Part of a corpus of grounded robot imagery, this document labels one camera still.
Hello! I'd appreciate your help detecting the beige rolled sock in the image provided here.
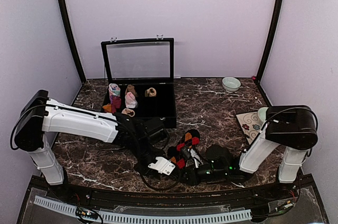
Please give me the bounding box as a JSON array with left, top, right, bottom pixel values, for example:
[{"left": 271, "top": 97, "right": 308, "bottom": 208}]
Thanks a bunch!
[{"left": 121, "top": 108, "right": 135, "bottom": 117}]

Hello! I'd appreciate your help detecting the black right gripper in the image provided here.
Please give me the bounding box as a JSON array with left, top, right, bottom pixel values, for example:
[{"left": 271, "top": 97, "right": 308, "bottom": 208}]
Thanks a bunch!
[{"left": 175, "top": 165, "right": 229, "bottom": 188}]

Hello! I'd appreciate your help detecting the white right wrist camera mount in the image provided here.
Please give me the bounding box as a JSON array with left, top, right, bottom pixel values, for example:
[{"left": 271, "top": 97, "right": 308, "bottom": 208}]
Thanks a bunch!
[{"left": 190, "top": 148, "right": 202, "bottom": 168}]

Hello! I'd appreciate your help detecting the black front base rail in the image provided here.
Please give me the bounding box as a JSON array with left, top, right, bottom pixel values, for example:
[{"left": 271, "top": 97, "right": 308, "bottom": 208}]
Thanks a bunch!
[{"left": 28, "top": 176, "right": 299, "bottom": 208}]

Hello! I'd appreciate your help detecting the black left frame post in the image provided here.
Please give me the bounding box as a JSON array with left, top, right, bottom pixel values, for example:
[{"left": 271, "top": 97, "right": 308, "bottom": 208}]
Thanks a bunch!
[{"left": 58, "top": 0, "right": 87, "bottom": 84}]

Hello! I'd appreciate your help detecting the square floral plate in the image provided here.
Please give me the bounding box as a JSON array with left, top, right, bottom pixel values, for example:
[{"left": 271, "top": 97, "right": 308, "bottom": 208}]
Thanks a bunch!
[{"left": 236, "top": 111, "right": 263, "bottom": 145}]

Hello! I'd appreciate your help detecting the small circuit board right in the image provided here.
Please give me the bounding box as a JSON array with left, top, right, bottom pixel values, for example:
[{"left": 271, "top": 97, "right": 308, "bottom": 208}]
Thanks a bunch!
[{"left": 276, "top": 200, "right": 295, "bottom": 211}]

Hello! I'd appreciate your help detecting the black box with glass lid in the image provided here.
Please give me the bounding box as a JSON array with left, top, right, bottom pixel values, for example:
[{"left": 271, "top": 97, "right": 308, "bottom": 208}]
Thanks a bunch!
[{"left": 101, "top": 38, "right": 177, "bottom": 128}]

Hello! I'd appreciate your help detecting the magenta rolled sock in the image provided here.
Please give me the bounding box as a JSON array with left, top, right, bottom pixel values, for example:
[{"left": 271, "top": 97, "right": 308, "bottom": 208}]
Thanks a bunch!
[{"left": 109, "top": 95, "right": 121, "bottom": 113}]

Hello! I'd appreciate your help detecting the black argyle orange red sock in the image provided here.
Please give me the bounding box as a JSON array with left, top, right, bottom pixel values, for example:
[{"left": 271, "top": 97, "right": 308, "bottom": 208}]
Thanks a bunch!
[{"left": 167, "top": 129, "right": 200, "bottom": 170}]

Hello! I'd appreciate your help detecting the pink white rolled sock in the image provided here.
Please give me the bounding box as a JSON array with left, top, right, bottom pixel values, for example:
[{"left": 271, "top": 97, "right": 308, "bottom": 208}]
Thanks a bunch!
[{"left": 125, "top": 92, "right": 138, "bottom": 109}]

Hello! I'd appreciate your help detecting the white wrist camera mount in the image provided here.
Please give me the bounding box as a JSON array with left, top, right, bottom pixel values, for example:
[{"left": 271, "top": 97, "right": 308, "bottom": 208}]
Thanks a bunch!
[
  {"left": 190, "top": 148, "right": 202, "bottom": 168},
  {"left": 148, "top": 156, "right": 175, "bottom": 175}
]

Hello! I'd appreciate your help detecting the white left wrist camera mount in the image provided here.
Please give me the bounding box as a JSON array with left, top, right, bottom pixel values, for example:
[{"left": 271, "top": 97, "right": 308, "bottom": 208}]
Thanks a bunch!
[{"left": 148, "top": 156, "right": 175, "bottom": 175}]

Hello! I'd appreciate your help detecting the pale green bowl at back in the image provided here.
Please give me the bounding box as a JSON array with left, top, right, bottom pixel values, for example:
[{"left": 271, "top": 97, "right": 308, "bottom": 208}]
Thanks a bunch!
[{"left": 222, "top": 77, "right": 241, "bottom": 93}]

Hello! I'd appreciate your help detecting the small circuit board left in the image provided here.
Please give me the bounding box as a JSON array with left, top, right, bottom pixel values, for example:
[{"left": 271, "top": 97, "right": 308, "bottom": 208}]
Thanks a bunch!
[{"left": 75, "top": 208, "right": 99, "bottom": 221}]

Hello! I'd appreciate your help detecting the striped beige maroon sock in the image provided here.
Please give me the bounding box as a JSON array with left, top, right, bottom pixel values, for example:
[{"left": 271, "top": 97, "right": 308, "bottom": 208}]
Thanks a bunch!
[{"left": 145, "top": 87, "right": 157, "bottom": 97}]

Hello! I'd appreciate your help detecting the small circuit board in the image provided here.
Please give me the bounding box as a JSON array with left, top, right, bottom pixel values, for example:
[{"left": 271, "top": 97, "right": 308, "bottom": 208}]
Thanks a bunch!
[
  {"left": 75, "top": 208, "right": 99, "bottom": 221},
  {"left": 276, "top": 200, "right": 295, "bottom": 211}
]

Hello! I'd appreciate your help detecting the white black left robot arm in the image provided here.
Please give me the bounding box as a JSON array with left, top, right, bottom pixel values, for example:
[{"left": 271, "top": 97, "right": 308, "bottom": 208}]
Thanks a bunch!
[{"left": 10, "top": 90, "right": 181, "bottom": 201}]

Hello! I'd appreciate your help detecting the orange rolled sock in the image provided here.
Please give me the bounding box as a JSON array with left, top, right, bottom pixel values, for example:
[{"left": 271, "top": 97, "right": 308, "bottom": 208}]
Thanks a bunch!
[{"left": 102, "top": 104, "right": 112, "bottom": 113}]

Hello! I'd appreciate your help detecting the brown rolled sock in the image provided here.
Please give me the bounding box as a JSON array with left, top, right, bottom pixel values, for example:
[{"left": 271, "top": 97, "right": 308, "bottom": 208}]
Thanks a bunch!
[{"left": 125, "top": 85, "right": 138, "bottom": 97}]

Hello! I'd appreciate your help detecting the white slotted cable duct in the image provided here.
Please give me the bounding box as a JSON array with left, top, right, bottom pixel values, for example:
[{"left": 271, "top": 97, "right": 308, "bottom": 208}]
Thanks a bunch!
[{"left": 33, "top": 195, "right": 252, "bottom": 223}]

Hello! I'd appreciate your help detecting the black right frame post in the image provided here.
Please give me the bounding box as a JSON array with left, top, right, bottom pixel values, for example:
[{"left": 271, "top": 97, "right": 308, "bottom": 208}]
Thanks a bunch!
[{"left": 256, "top": 0, "right": 283, "bottom": 85}]

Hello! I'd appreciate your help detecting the black frame post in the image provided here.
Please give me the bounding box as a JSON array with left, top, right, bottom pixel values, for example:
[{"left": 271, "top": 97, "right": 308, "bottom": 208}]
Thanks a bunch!
[
  {"left": 58, "top": 0, "right": 87, "bottom": 84},
  {"left": 256, "top": 0, "right": 283, "bottom": 85}
]

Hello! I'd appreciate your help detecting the pale green bowl on plate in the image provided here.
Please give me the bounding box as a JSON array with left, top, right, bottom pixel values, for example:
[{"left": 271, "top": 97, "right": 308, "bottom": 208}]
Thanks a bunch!
[{"left": 257, "top": 107, "right": 268, "bottom": 123}]

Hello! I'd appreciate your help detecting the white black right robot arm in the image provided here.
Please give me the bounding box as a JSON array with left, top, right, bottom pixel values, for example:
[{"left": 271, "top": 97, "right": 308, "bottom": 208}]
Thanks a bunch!
[{"left": 180, "top": 106, "right": 318, "bottom": 200}]

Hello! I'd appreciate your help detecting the multicolour rolled sock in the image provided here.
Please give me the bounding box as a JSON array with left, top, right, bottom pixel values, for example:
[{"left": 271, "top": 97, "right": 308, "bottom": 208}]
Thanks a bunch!
[{"left": 108, "top": 83, "right": 120, "bottom": 97}]

